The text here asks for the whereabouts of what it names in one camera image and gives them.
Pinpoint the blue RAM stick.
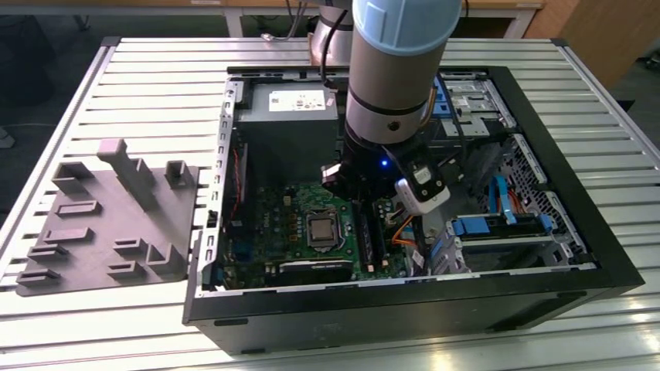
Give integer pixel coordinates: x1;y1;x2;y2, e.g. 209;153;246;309
354;199;376;271

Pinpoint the grey power supply unit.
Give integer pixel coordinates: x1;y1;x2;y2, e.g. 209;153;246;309
234;83;345;185

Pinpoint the silver CPU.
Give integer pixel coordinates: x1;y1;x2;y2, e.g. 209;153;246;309
306;216;338;243

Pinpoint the green motherboard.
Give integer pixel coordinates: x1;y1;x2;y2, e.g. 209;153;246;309
221;181;413;289

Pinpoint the metal CPU socket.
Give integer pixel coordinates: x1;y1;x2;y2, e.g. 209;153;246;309
302;208;345;254

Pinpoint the blue drive bay latch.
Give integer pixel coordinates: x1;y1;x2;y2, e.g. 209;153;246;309
430;75;456;119

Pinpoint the metal drive cage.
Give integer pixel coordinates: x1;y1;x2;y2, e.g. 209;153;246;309
425;69;516;163

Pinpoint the hard disk in blue carrier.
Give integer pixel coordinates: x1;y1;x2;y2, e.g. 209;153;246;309
445;214;556;243

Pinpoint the black graphics card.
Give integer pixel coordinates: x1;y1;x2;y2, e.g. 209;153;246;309
265;259;357;287

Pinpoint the black PC case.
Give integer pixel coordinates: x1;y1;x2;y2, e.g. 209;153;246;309
180;65;646;355

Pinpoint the grey plastic parts rack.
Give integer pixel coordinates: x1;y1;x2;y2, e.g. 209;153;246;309
13;138;202;298

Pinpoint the wooden cabinet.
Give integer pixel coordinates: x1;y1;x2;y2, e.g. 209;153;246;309
525;0;660;94

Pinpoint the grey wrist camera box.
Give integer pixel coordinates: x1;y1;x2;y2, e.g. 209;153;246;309
393;148;453;216

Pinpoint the orange wire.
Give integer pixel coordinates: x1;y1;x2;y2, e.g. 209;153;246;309
390;216;426;248

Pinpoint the black camera cable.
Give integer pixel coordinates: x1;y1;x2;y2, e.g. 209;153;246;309
317;9;352;94

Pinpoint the blue flat data wire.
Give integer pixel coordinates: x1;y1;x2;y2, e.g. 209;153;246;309
486;175;520;225

